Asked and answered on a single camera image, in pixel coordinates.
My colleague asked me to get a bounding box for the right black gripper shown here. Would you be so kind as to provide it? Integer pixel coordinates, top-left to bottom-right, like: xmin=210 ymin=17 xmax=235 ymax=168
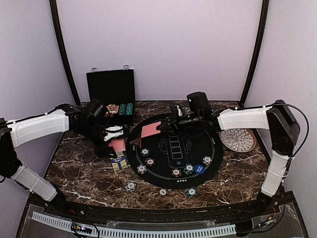
xmin=157 ymin=110 xmax=202 ymax=138

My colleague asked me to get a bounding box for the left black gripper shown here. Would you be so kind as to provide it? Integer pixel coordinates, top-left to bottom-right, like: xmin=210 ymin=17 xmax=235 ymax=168
xmin=77 ymin=121 xmax=117 ymax=158

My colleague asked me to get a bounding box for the dealt card front player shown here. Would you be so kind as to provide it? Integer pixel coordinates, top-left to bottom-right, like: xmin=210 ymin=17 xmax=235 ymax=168
xmin=141 ymin=121 xmax=161 ymax=138

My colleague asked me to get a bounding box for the red-backed card deck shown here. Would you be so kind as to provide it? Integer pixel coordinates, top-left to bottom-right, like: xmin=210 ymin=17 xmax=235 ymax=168
xmin=108 ymin=138 xmax=126 ymax=152

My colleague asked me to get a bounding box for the brown chip mat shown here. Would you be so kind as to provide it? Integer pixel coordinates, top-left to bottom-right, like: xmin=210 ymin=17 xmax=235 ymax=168
xmin=145 ymin=158 xmax=155 ymax=167
xmin=171 ymin=169 xmax=182 ymax=178

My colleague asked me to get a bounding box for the blue chip mat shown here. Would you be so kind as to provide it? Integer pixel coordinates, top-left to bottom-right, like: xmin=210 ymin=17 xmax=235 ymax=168
xmin=203 ymin=156 xmax=212 ymax=165

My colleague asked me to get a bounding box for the brown chip front mat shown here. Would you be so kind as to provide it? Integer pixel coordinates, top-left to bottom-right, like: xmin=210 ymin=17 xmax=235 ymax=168
xmin=171 ymin=169 xmax=182 ymax=178

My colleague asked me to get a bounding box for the blue chip mat edge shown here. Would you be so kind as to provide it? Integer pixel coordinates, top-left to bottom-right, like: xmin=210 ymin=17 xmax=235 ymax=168
xmin=137 ymin=165 xmax=147 ymax=175

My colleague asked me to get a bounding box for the blue white chip stack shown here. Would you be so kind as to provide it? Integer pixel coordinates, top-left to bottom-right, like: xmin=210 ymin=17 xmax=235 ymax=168
xmin=125 ymin=181 xmax=137 ymax=192

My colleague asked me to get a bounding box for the brown white chip stack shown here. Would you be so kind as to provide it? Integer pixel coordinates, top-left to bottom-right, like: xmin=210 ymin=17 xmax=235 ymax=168
xmin=158 ymin=188 xmax=168 ymax=197

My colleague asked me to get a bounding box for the blue green chip stack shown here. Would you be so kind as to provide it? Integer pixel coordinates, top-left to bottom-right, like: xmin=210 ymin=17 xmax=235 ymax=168
xmin=186 ymin=187 xmax=198 ymax=198

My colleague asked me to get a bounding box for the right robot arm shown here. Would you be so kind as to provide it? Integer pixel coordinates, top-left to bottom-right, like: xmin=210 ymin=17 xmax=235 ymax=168
xmin=157 ymin=100 xmax=301 ymax=215

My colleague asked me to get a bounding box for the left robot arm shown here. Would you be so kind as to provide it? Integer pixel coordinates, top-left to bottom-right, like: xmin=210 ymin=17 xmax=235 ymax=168
xmin=0 ymin=101 xmax=122 ymax=216

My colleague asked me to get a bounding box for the card deck in case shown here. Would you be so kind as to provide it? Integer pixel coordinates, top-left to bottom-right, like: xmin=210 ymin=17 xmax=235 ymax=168
xmin=106 ymin=104 xmax=119 ymax=117

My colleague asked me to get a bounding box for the green chip row left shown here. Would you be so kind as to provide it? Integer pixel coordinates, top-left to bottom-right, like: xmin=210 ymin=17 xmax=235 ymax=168
xmin=118 ymin=104 xmax=126 ymax=116

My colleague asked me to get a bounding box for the green chip row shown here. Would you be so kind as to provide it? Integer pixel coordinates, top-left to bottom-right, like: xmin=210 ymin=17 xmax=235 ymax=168
xmin=125 ymin=103 xmax=134 ymax=116
xmin=118 ymin=104 xmax=126 ymax=116

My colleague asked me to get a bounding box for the round black poker mat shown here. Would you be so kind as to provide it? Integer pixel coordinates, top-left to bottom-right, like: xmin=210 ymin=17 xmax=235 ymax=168
xmin=126 ymin=114 xmax=223 ymax=189

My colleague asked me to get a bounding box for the gold card box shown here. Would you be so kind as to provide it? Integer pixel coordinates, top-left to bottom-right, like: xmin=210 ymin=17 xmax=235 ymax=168
xmin=110 ymin=156 xmax=128 ymax=171

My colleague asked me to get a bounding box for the green chip row right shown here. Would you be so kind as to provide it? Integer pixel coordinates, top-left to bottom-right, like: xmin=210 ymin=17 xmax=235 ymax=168
xmin=125 ymin=103 xmax=134 ymax=116

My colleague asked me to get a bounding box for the black poker chip case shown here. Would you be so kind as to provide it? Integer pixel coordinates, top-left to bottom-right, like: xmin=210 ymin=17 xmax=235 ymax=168
xmin=86 ymin=69 xmax=136 ymax=125

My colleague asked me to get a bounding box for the blue round blind button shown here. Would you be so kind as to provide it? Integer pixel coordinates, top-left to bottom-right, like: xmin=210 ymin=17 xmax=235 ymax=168
xmin=194 ymin=165 xmax=205 ymax=175

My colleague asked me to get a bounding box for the white floral patterned plate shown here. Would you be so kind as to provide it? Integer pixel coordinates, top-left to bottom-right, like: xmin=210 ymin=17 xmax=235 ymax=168
xmin=219 ymin=128 xmax=256 ymax=153

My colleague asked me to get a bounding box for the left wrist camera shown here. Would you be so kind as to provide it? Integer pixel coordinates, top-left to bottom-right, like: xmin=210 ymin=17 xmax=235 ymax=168
xmin=83 ymin=99 xmax=124 ymax=142

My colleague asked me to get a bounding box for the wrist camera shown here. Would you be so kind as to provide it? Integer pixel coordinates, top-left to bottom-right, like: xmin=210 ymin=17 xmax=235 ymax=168
xmin=83 ymin=99 xmax=124 ymax=142
xmin=173 ymin=91 xmax=211 ymax=119

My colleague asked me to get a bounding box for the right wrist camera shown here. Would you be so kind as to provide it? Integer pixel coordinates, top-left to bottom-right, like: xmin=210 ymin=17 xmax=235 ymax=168
xmin=173 ymin=91 xmax=211 ymax=119

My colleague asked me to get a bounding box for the white slotted cable duct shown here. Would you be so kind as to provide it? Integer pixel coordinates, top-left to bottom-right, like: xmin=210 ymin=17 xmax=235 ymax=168
xmin=31 ymin=212 xmax=236 ymax=238

